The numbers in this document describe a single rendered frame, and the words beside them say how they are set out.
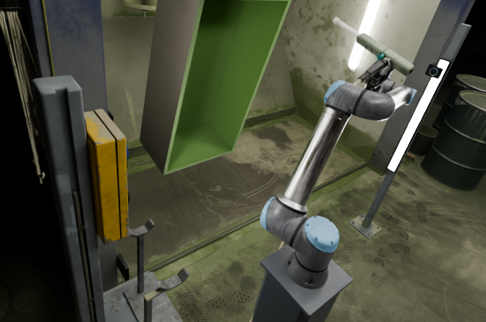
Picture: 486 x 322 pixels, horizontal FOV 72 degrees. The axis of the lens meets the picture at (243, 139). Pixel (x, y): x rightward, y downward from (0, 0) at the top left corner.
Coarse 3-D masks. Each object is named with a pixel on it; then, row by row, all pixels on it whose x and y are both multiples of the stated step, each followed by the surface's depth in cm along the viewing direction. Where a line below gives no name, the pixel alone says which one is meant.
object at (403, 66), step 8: (336, 24) 174; (344, 24) 171; (352, 32) 168; (360, 40) 164; (368, 40) 162; (368, 48) 163; (376, 48) 159; (384, 48) 158; (392, 56) 155; (400, 56) 154; (376, 64) 155; (384, 64) 155; (392, 64) 156; (400, 64) 152; (408, 64) 151; (368, 72) 154; (376, 72) 156; (408, 72) 151
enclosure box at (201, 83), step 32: (160, 0) 170; (192, 0) 149; (224, 0) 198; (256, 0) 201; (288, 0) 180; (160, 32) 177; (192, 32) 155; (224, 32) 216; (256, 32) 207; (160, 64) 186; (192, 64) 218; (224, 64) 237; (256, 64) 214; (160, 96) 195; (192, 96) 239; (224, 96) 247; (160, 128) 205; (192, 128) 262; (224, 128) 257; (160, 160) 217; (192, 160) 237
